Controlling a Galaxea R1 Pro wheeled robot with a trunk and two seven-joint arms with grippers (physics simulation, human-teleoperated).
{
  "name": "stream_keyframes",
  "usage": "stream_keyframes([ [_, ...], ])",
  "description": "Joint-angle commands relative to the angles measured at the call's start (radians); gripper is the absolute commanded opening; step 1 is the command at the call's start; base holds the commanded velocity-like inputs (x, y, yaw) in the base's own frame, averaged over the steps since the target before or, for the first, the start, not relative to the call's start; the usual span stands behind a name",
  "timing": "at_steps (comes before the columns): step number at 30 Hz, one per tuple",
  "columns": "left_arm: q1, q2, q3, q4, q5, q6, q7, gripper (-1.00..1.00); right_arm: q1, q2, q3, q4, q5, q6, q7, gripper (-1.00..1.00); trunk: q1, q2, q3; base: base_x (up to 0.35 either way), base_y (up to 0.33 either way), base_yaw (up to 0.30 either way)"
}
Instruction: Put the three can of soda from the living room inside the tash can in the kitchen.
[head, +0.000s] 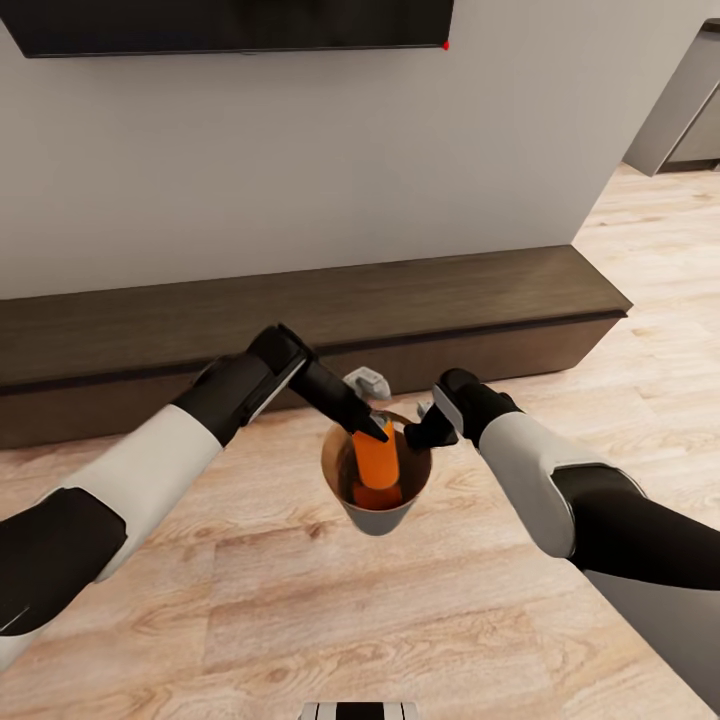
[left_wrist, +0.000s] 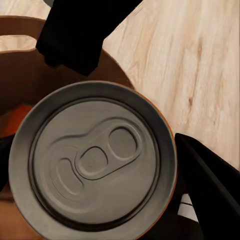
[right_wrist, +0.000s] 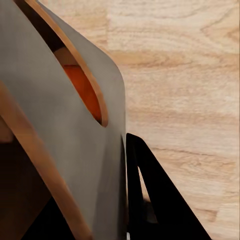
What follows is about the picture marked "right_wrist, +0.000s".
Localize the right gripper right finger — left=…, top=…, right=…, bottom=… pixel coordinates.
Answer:
left=126, top=133, right=212, bottom=240

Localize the can of soda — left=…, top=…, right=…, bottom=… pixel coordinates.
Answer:
left=62, top=65, right=102, bottom=122

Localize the trash can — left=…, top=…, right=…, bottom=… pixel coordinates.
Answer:
left=0, top=0, right=127, bottom=240

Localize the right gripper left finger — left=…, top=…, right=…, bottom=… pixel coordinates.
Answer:
left=21, top=196, right=75, bottom=240

